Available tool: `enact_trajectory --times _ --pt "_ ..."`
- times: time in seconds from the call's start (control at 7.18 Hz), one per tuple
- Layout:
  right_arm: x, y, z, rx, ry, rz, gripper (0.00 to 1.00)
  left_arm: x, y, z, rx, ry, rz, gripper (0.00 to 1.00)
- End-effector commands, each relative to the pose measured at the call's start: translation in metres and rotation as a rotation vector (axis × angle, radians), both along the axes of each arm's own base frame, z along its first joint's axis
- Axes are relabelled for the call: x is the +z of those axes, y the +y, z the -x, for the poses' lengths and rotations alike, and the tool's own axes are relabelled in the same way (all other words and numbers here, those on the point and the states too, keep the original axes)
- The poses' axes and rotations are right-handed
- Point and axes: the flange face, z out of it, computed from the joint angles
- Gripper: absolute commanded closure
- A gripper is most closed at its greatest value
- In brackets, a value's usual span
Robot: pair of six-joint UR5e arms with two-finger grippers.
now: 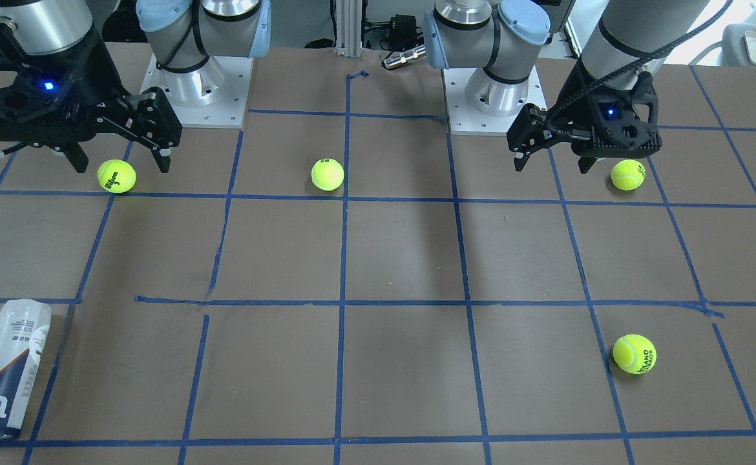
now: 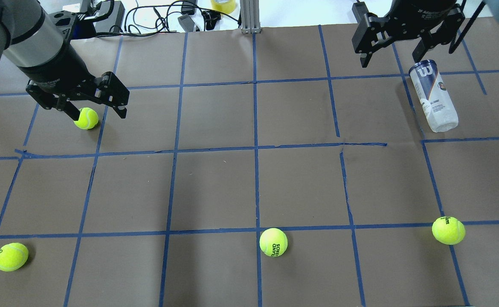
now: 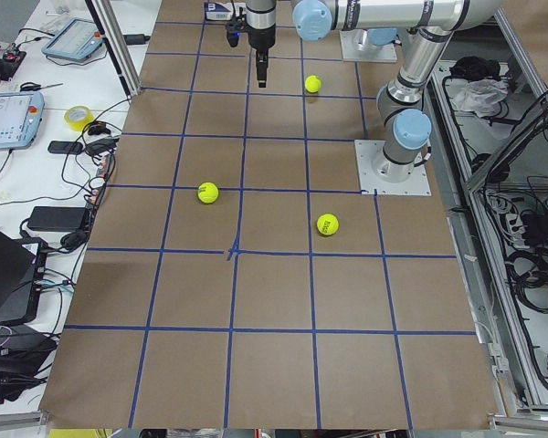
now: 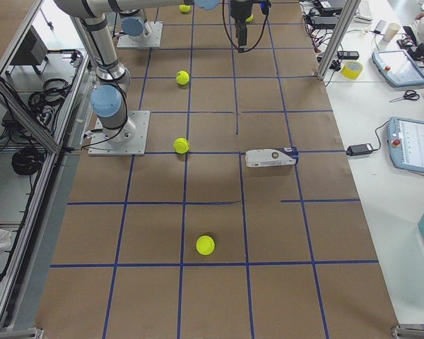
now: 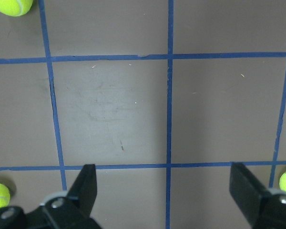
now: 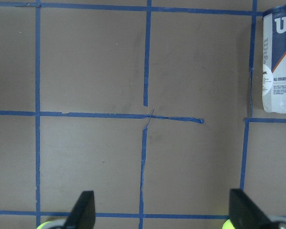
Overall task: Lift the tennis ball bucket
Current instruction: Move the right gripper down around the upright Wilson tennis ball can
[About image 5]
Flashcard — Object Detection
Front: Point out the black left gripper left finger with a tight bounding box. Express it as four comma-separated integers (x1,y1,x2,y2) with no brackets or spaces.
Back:
40,164,97,229

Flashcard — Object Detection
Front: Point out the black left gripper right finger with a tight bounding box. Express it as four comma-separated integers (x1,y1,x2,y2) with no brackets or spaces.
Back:
229,163,286,229

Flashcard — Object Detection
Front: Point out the tennis ball far left row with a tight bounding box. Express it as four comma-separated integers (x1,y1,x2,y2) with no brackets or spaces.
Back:
0,0,33,17

